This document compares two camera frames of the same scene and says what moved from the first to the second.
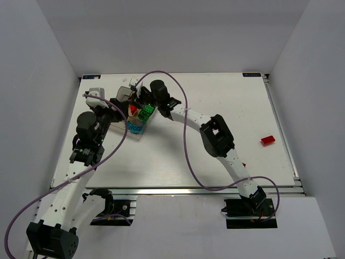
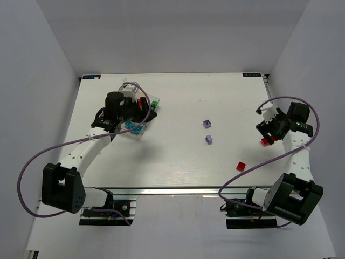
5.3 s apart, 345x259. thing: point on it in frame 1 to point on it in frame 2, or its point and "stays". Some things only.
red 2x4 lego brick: [268, 140] stays
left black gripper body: [118, 108] to [140, 112]
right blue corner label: [252, 74] stays
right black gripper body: [142, 94] to [268, 128]
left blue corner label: [91, 77] stays
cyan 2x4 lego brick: [134, 129] stays
